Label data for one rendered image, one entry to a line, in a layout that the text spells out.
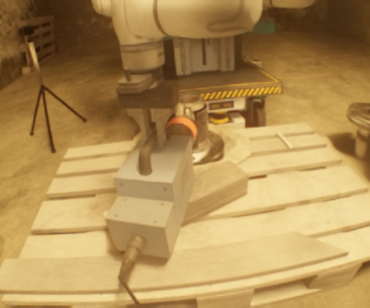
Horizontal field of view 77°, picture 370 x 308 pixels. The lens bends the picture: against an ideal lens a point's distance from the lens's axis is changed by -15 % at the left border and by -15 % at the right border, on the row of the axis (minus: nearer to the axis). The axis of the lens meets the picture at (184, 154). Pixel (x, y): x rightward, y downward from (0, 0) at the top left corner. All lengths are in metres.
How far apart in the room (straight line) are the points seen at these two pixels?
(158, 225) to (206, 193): 0.27
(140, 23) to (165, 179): 0.32
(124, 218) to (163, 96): 0.27
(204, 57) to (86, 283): 1.32
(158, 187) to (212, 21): 0.35
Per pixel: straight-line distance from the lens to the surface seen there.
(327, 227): 0.87
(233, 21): 0.45
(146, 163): 0.60
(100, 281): 0.73
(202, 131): 1.01
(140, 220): 0.58
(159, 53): 0.56
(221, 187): 0.82
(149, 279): 0.70
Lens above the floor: 0.75
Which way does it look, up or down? 32 degrees down
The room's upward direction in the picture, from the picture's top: 5 degrees counter-clockwise
